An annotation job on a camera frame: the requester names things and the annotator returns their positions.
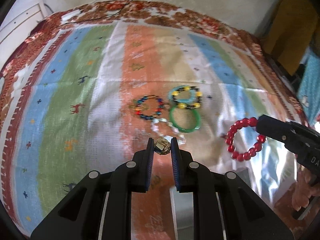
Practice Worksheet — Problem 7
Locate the red bead bracelet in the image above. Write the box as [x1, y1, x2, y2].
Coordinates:
[225, 116, 267, 162]

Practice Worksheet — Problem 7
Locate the gold pendant charm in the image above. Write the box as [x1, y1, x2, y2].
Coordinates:
[154, 137, 171, 155]

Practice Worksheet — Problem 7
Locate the green jade bangle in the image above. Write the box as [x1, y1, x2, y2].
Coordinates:
[169, 106, 201, 133]

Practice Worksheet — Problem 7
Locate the multicolour bead bracelet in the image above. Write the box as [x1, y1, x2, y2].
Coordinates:
[133, 94, 166, 120]

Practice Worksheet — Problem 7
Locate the light blue bead bracelet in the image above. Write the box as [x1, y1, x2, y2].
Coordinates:
[167, 85, 201, 104]

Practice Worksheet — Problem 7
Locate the yellow black bead bracelet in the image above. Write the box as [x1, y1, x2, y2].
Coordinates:
[171, 85, 203, 110]

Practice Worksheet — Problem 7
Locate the right hand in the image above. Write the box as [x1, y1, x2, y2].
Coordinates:
[292, 168, 319, 211]

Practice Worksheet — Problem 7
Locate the silver metal tin box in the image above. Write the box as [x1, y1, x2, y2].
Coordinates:
[170, 187, 241, 239]

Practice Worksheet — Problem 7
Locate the striped colourful mat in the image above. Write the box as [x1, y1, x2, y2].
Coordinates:
[1, 23, 299, 235]

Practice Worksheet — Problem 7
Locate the yellow hanging cloth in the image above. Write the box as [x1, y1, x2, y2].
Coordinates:
[263, 0, 318, 75]

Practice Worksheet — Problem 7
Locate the floral brown bedsheet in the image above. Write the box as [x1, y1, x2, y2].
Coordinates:
[1, 1, 319, 239]

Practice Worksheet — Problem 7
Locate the white charger adapter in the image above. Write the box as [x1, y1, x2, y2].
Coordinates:
[61, 9, 81, 22]

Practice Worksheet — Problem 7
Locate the white bed headboard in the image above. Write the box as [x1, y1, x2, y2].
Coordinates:
[1, 1, 48, 46]

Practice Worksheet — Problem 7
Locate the black cable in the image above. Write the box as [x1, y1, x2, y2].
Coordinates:
[60, 0, 153, 26]

